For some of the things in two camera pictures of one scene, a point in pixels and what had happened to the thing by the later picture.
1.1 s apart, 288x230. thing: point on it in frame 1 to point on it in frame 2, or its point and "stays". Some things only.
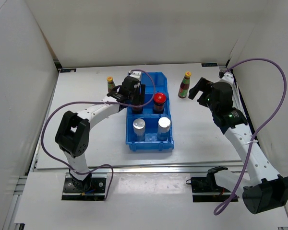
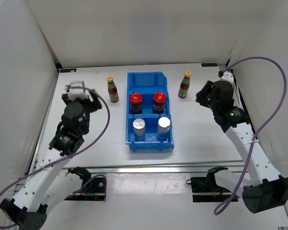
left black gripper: (139, 97) to (96, 104)
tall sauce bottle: (184, 87) stays
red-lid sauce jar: (159, 100) stays
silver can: (163, 128) stays
